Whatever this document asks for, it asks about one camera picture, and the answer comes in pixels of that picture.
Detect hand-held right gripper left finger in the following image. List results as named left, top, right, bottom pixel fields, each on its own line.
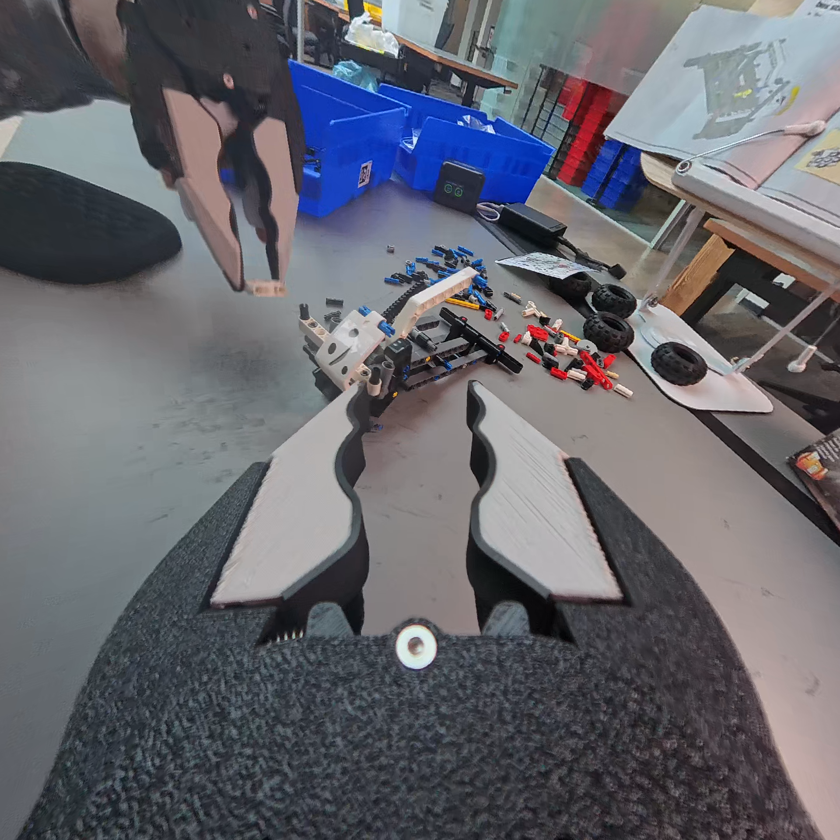
left=210, top=384, right=370, bottom=608

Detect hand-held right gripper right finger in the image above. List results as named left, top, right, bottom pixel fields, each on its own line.
left=466, top=381, right=624, bottom=603

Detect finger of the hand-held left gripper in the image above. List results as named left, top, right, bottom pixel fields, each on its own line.
left=161, top=87, right=247, bottom=293
left=252, top=117, right=301, bottom=284

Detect blue bin with square tag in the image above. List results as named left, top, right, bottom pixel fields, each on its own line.
left=220, top=59, right=408, bottom=219

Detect white spotted toy panel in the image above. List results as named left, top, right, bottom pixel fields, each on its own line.
left=315, top=310, right=388, bottom=388

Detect grey black toy chassis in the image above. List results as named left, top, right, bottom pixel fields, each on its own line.
left=298, top=266, right=526, bottom=431

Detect instruction booklet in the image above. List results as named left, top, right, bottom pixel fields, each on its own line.
left=604, top=0, right=840, bottom=211

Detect person's left forearm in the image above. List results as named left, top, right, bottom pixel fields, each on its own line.
left=0, top=0, right=86, bottom=122

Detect grey desk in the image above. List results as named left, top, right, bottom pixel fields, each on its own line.
left=0, top=98, right=840, bottom=840

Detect person's left hand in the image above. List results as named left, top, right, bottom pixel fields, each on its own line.
left=66, top=0, right=132, bottom=99

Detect teal plastic bag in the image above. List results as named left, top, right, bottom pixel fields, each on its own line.
left=331, top=60, right=380, bottom=93

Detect black oval pad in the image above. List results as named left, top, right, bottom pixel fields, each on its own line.
left=0, top=162, right=183, bottom=286

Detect white plastic bag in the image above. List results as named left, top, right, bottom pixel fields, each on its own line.
left=344, top=13, right=400, bottom=56

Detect pile of red white pieces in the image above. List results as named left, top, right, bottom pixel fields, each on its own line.
left=495, top=301, right=634, bottom=399

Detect black power bank green display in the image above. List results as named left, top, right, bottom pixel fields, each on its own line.
left=433, top=161, right=487, bottom=214

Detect pile of blue black pins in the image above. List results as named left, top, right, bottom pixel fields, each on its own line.
left=384, top=245, right=500, bottom=315

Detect white storage container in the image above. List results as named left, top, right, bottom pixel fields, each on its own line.
left=381, top=0, right=454, bottom=47

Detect black toy tire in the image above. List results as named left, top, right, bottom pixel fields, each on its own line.
left=651, top=341, right=710, bottom=387
left=591, top=283, right=639, bottom=319
left=550, top=271, right=595, bottom=303
left=583, top=311, right=635, bottom=353

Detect brown top table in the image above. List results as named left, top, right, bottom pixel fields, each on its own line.
left=308, top=0, right=519, bottom=93

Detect blue plastic bin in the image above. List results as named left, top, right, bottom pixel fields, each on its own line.
left=377, top=82, right=557, bottom=206

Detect white booklet stand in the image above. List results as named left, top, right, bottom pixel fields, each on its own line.
left=623, top=121, right=840, bottom=414

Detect black power adapter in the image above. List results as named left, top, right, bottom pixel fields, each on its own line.
left=499, top=203, right=568, bottom=240

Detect sticker sheet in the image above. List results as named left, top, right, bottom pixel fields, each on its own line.
left=495, top=252, right=601, bottom=277

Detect toy truck box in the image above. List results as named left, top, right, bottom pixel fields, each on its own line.
left=787, top=430, right=840, bottom=532

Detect wooden side table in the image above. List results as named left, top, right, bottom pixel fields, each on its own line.
left=640, top=151, right=840, bottom=329

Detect stack of red blue crates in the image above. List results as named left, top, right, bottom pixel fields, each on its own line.
left=538, top=62, right=647, bottom=211

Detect black adapter cable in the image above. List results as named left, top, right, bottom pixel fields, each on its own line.
left=558, top=236, right=627, bottom=280

